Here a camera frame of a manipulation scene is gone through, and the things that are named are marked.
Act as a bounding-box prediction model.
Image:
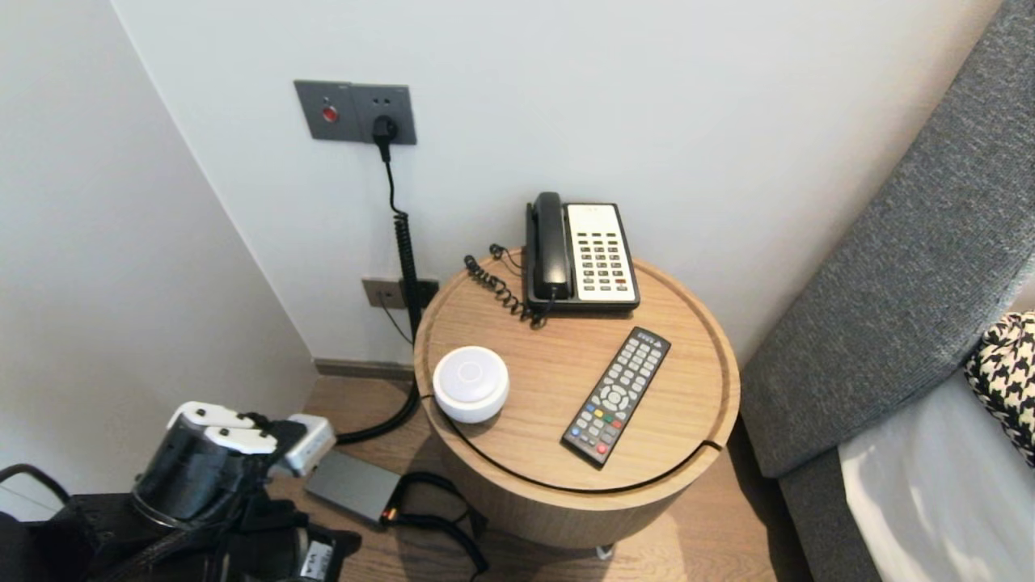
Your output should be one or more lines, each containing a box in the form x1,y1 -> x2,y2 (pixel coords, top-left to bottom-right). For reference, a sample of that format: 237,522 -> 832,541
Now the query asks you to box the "white round puck speaker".
432,346 -> 511,424

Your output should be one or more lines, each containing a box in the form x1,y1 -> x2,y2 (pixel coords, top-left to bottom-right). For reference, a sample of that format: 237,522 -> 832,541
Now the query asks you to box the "round wooden side table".
414,247 -> 741,559
420,394 -> 725,555

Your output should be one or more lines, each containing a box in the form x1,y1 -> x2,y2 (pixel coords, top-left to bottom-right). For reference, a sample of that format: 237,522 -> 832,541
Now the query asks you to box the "black TV remote control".
560,327 -> 673,470

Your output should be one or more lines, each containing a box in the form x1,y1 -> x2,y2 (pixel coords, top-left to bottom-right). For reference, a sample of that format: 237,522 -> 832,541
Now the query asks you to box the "grey power adapter brick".
304,450 -> 403,528

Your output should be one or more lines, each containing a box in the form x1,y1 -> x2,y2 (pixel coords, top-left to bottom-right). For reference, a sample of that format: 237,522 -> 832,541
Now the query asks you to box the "grey baseboard strip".
314,358 -> 417,382

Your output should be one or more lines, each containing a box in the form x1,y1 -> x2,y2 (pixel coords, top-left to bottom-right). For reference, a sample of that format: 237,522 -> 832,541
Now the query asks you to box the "black telephone handset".
531,192 -> 576,302

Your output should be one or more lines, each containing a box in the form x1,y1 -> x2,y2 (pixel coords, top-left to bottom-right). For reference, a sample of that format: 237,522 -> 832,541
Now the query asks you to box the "black and white desk telephone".
526,202 -> 641,314

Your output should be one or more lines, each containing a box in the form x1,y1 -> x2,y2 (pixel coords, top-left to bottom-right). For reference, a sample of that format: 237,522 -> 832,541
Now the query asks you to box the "black power plug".
371,116 -> 400,163

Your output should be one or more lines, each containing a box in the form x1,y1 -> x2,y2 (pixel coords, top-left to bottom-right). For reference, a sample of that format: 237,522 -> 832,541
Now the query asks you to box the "grey upholstered headboard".
738,0 -> 1035,582

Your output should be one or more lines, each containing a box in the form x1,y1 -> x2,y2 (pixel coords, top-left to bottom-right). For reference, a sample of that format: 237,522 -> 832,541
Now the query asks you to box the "white bed sheet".
837,368 -> 1035,582

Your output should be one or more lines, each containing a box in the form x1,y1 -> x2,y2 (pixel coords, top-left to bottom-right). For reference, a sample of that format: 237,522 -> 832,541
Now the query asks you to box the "black white houndstooth pillow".
962,311 -> 1035,468

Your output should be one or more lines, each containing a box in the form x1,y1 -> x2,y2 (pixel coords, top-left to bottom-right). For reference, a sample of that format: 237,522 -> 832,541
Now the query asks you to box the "black braided sleeve cable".
105,493 -> 243,582

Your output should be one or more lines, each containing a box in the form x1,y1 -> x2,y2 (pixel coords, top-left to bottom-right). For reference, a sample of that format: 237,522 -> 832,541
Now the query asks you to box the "black coiled adapter output cable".
387,471 -> 491,578

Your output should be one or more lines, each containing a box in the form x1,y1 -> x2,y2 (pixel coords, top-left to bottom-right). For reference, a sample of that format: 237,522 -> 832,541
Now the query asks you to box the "thin black phone wire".
378,301 -> 415,347

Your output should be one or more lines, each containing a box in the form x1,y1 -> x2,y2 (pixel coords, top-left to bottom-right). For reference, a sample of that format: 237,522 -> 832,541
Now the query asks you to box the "smooth black robot cable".
0,463 -> 74,508

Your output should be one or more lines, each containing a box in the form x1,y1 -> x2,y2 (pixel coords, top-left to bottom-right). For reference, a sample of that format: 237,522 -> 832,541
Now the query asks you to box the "beige wall data outlet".
361,277 -> 406,311

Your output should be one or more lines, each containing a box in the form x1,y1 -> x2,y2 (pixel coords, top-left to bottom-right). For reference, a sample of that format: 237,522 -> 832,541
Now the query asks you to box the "black coiled power cable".
332,159 -> 424,445

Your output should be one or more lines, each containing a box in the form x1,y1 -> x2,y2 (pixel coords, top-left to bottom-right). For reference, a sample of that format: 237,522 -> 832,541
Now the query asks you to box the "black coiled phone cord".
463,244 -> 559,330

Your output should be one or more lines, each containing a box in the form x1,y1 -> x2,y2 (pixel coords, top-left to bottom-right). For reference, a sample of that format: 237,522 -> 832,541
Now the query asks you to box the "grey wall socket panel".
294,79 -> 418,146

